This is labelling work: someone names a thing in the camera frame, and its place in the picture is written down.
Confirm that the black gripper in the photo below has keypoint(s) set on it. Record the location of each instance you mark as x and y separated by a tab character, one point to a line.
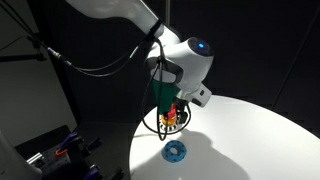
180	105

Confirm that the orange ring stacker toy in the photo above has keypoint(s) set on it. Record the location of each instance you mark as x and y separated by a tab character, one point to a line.
169	121

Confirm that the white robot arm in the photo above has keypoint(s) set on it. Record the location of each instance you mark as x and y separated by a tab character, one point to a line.
188	62

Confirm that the metal vertical pole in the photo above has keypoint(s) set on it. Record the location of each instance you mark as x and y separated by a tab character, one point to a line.
168	12

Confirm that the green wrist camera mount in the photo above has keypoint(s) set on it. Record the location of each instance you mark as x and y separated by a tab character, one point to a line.
164	94

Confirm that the purple handled clamp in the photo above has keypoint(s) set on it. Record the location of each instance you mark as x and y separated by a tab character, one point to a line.
63	147
93	174

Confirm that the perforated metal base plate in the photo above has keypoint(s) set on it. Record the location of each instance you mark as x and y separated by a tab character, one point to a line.
69	166

